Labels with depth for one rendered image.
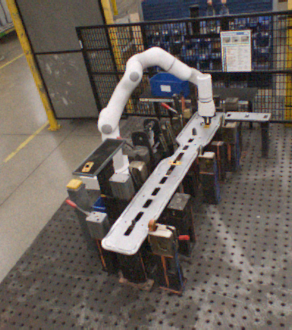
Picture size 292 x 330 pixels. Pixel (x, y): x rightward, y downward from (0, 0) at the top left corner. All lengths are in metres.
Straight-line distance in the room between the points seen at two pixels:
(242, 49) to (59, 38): 2.55
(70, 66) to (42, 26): 0.54
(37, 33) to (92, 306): 3.66
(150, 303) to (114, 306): 0.17
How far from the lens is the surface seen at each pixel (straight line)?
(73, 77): 4.93
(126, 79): 2.29
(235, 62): 2.94
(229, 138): 2.47
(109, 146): 2.20
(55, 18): 4.76
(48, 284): 2.17
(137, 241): 1.76
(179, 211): 1.84
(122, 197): 2.03
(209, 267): 2.03
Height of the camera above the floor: 2.20
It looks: 32 degrees down
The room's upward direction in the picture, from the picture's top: 12 degrees counter-clockwise
